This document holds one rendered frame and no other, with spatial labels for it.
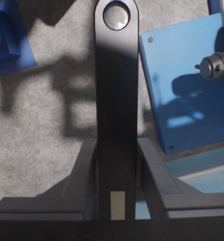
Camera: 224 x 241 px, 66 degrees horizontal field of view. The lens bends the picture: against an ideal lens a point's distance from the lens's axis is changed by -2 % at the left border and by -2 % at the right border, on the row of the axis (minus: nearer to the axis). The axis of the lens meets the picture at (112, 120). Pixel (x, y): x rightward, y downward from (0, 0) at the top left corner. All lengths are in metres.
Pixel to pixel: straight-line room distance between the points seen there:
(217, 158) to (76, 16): 1.20
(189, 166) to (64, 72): 1.13
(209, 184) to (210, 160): 0.03
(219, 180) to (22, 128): 1.35
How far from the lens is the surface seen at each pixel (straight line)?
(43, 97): 1.35
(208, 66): 0.84
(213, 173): 0.26
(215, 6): 1.43
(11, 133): 1.52
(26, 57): 1.37
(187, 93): 1.25
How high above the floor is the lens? 1.25
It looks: 75 degrees down
